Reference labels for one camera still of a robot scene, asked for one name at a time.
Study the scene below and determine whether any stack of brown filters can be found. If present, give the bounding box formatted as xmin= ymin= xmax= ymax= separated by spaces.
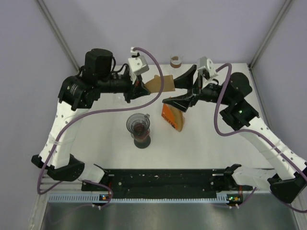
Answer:
xmin=170 ymin=106 xmax=185 ymax=132

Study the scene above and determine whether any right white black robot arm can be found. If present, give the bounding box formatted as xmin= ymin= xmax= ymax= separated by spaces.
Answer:
xmin=163 ymin=63 xmax=307 ymax=204

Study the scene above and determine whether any clear plastic coffee dripper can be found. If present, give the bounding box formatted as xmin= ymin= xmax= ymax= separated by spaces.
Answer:
xmin=126 ymin=113 xmax=150 ymax=138

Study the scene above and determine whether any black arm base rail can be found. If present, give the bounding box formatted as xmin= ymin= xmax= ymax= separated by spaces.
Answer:
xmin=81 ymin=163 xmax=255 ymax=199

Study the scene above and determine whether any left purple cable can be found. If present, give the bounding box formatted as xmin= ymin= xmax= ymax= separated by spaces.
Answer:
xmin=36 ymin=46 xmax=165 ymax=211

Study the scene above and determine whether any aluminium frame post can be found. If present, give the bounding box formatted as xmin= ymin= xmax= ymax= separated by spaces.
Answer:
xmin=35 ymin=0 xmax=80 ymax=71
xmin=248 ymin=0 xmax=295 ymax=70

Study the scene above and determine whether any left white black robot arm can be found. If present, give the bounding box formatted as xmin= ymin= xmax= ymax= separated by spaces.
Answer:
xmin=31 ymin=48 xmax=150 ymax=190

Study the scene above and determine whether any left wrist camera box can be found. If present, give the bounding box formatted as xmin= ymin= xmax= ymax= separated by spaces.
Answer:
xmin=128 ymin=55 xmax=149 ymax=76

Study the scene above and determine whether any glass carafe red collar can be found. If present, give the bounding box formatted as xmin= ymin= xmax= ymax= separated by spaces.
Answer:
xmin=131 ymin=129 xmax=151 ymax=149

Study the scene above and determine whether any glass cup with coffee grounds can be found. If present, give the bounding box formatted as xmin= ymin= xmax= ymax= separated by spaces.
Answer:
xmin=170 ymin=54 xmax=183 ymax=69

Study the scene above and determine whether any right aluminium frame post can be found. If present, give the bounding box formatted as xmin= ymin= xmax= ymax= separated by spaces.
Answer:
xmin=248 ymin=0 xmax=295 ymax=70

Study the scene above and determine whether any left aluminium frame post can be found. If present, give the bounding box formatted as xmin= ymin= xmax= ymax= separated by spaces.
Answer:
xmin=35 ymin=0 xmax=80 ymax=71

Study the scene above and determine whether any orange coffee filter box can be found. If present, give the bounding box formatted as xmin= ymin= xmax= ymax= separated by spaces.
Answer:
xmin=161 ymin=104 xmax=175 ymax=129

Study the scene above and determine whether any grey slotted cable duct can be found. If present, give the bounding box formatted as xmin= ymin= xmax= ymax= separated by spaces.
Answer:
xmin=48 ymin=193 xmax=229 ymax=204

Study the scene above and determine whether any brown paper coffee filter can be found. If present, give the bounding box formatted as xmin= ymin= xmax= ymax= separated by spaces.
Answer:
xmin=145 ymin=75 xmax=176 ymax=93

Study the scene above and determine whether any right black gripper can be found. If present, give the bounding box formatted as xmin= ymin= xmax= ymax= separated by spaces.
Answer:
xmin=162 ymin=66 xmax=232 ymax=113

